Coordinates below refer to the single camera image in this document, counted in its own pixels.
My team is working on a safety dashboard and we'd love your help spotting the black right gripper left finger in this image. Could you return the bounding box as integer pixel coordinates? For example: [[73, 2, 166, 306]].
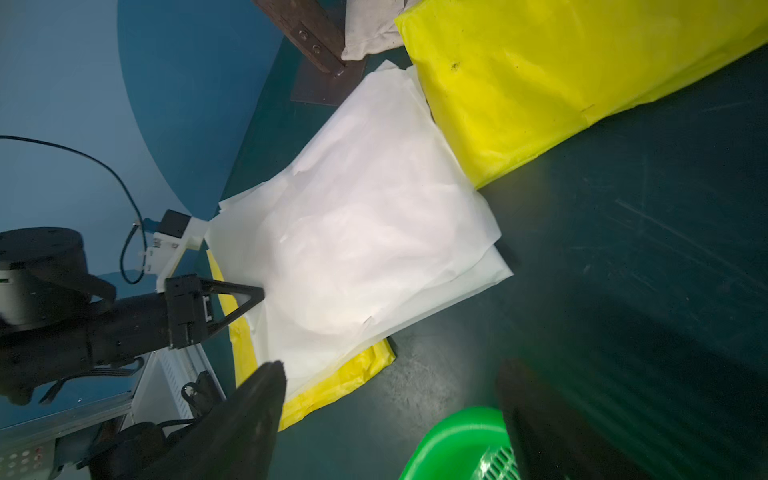
[[138, 361, 287, 479]]

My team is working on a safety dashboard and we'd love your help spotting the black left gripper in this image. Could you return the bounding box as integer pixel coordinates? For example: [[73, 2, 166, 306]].
[[0, 274, 266, 406]]

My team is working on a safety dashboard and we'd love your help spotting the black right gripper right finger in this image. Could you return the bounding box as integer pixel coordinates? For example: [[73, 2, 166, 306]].
[[496, 360, 649, 479]]

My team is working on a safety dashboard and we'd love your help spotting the yellow raincoat front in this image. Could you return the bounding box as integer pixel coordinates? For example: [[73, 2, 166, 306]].
[[206, 248, 397, 432]]

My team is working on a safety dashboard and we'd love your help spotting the yellow raincoat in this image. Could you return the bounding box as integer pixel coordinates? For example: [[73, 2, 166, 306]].
[[395, 1, 767, 187], [206, 248, 397, 432]]

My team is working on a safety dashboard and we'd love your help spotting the green plastic basket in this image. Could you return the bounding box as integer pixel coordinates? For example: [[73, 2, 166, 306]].
[[401, 407, 520, 479]]

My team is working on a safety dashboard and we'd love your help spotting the white raincoat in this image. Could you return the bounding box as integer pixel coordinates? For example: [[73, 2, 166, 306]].
[[205, 61, 511, 397]]

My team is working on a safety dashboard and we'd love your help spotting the beige folded cloth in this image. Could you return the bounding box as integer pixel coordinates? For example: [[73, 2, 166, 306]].
[[341, 0, 420, 61]]

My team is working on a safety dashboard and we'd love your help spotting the yellow folded raincoat back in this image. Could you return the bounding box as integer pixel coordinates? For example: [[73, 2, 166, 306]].
[[395, 1, 767, 187]]

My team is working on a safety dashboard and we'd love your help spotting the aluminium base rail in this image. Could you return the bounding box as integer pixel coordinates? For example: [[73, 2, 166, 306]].
[[1, 345, 226, 479]]

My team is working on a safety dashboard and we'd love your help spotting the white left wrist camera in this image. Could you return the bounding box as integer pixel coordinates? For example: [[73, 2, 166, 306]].
[[142, 210, 209, 293]]

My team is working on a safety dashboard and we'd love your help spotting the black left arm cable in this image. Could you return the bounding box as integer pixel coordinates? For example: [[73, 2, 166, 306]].
[[0, 134, 149, 286]]

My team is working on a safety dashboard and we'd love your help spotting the tree base plate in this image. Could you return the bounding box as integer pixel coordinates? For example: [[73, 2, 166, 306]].
[[290, 58, 368, 107]]

